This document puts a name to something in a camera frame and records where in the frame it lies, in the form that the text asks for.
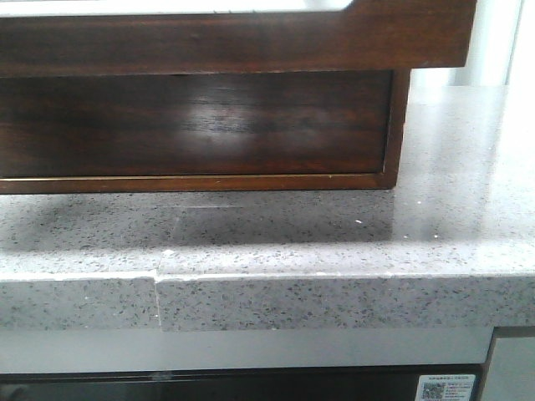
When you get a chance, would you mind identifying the white QR code sticker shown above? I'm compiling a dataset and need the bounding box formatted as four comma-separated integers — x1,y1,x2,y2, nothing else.
415,374,476,401

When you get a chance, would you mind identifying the black built-in oven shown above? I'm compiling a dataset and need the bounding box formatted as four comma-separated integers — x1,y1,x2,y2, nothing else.
1,364,482,400

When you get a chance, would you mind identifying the dark wooden drawer cabinet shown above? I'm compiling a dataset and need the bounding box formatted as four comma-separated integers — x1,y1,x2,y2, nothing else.
0,68,414,195

